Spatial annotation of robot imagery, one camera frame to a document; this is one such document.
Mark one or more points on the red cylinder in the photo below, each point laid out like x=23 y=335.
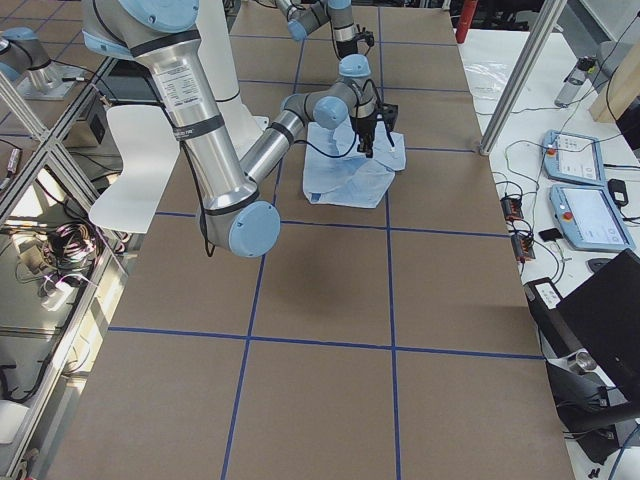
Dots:
x=465 y=20

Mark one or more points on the black power adapter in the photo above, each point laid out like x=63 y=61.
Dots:
x=618 y=192

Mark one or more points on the white plastic chair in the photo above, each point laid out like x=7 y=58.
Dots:
x=148 y=149

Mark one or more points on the aluminium frame post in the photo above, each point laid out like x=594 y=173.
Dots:
x=536 y=40

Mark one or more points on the blue teach pendant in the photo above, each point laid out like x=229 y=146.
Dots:
x=588 y=219
x=573 y=158

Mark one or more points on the light blue button shirt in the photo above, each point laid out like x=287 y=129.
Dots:
x=336 y=173

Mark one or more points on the clear plastic bag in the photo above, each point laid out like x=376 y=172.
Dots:
x=487 y=81

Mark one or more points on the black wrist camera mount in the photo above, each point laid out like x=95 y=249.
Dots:
x=388 y=114
x=366 y=38

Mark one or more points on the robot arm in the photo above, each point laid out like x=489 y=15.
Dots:
x=164 y=37
x=303 y=21

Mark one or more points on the upper blue teach pendant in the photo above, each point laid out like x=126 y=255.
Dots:
x=573 y=158

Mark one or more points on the lower blue teach pendant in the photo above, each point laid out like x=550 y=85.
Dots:
x=588 y=219

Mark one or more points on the white central pillar base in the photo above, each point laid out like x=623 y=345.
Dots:
x=216 y=57

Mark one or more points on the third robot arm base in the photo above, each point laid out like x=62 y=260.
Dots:
x=23 y=56

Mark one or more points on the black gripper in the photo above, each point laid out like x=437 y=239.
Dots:
x=363 y=123
x=347 y=51

